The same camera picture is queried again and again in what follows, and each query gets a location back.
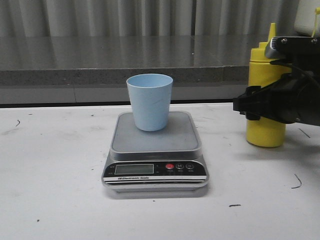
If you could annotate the grey stone counter ledge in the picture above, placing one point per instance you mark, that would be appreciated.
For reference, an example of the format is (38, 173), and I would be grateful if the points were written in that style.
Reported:
(93, 70)

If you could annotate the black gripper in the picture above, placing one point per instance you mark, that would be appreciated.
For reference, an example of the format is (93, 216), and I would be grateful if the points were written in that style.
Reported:
(295, 97)

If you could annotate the light blue plastic cup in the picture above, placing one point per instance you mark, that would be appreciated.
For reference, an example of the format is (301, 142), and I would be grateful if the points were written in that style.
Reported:
(150, 97)

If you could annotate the silver digital kitchen scale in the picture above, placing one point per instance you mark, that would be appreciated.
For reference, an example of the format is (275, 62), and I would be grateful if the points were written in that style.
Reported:
(164, 163)

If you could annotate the white container on ledge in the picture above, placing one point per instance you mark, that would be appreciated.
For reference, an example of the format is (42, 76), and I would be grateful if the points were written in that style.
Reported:
(305, 17)

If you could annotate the yellow squeeze bottle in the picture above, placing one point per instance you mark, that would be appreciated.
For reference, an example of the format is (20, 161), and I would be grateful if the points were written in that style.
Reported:
(266, 132)

